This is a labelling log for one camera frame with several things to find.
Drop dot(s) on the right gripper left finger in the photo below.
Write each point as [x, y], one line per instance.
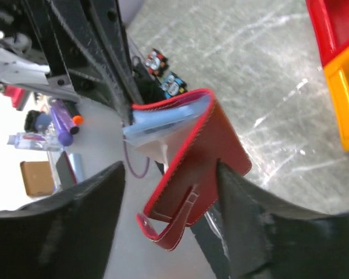
[67, 235]

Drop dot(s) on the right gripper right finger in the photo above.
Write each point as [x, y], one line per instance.
[268, 237]

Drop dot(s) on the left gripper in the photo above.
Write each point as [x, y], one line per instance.
[86, 42]

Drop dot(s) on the red leather card holder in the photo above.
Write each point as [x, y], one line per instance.
[188, 134]

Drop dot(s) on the cardboard box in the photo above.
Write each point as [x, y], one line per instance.
[37, 178]

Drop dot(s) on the cartoon sticker tag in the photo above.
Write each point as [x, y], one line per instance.
[173, 85]

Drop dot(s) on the clear plastic bottle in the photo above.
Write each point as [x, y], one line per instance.
[35, 142]

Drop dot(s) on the purple marker pen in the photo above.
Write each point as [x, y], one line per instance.
[62, 122]

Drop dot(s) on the yellow plastic bin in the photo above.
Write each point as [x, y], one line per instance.
[337, 77]

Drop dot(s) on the red plastic bin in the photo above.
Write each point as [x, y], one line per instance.
[330, 21]

